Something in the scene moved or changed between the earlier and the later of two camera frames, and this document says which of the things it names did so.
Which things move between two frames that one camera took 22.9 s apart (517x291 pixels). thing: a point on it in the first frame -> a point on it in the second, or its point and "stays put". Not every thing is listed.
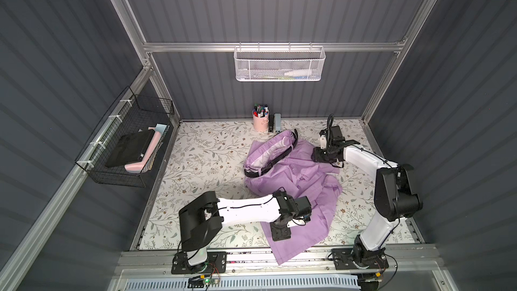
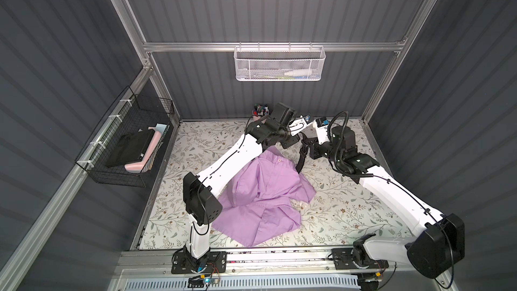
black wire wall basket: (125, 148) stays put
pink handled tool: (136, 167) stays put
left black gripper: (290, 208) -> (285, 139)
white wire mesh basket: (279, 62) stays put
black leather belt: (251, 173) -> (303, 153)
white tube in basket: (299, 73) stays put
